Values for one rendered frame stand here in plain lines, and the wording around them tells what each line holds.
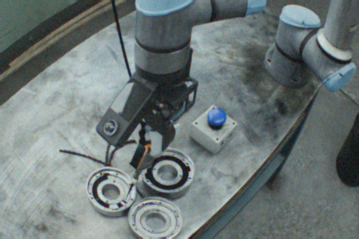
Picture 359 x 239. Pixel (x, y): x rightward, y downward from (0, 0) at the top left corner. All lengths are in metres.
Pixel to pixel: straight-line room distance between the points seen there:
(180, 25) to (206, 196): 0.43
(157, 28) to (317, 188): 1.53
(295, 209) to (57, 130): 1.22
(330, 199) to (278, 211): 0.33
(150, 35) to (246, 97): 0.54
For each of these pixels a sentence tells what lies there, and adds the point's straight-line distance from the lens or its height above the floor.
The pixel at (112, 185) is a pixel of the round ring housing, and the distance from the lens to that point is 0.79.
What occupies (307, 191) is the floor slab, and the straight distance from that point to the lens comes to 1.86.
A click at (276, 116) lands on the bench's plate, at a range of 0.97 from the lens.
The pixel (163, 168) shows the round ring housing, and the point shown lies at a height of 0.82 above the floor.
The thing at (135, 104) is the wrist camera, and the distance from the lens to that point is 0.56.
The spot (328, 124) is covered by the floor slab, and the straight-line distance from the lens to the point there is 2.17.
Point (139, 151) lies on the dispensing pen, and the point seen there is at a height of 0.94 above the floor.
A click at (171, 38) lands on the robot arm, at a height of 1.20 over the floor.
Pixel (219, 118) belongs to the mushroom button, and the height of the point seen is 0.87.
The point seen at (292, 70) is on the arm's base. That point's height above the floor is 0.86.
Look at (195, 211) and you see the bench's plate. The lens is 0.80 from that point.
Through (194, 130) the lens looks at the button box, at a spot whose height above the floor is 0.83.
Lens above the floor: 1.52
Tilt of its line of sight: 52 degrees down
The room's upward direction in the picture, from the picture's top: 7 degrees clockwise
